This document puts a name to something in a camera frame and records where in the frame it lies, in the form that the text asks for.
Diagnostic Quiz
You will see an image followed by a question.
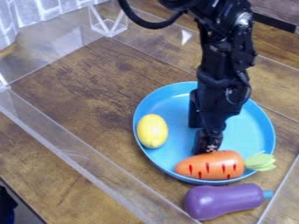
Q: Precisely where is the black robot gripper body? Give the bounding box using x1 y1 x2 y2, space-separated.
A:
191 65 253 138

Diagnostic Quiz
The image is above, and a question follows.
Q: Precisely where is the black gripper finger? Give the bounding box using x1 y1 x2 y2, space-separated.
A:
188 89 201 128
191 129 223 155

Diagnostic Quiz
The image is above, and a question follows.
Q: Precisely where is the orange toy carrot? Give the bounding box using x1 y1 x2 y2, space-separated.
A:
173 150 276 180

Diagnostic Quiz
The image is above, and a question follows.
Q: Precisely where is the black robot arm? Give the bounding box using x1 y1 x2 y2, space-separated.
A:
159 0 257 155

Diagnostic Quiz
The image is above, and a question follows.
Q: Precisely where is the blue plastic plate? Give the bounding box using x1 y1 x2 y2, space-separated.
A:
133 81 276 186

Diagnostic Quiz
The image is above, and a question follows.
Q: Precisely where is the yellow toy lemon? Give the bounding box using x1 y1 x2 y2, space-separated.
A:
136 114 168 149

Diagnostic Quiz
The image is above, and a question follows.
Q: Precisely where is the purple toy eggplant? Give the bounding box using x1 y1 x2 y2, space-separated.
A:
183 183 273 221

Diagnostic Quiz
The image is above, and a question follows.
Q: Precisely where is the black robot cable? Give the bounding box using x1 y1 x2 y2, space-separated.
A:
116 0 188 30

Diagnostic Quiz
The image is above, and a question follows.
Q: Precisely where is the clear acrylic enclosure wall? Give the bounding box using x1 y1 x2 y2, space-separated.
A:
0 10 299 224

